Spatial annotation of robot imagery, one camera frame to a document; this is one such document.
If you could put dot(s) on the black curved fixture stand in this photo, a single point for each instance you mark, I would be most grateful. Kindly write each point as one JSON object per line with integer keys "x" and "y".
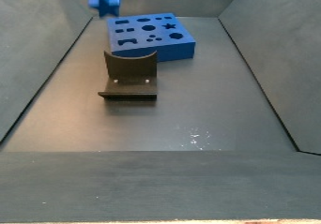
{"x": 132, "y": 77}

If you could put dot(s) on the blue foam shape-hole block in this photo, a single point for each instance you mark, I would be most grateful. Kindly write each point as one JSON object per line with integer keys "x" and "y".
{"x": 140, "y": 35}

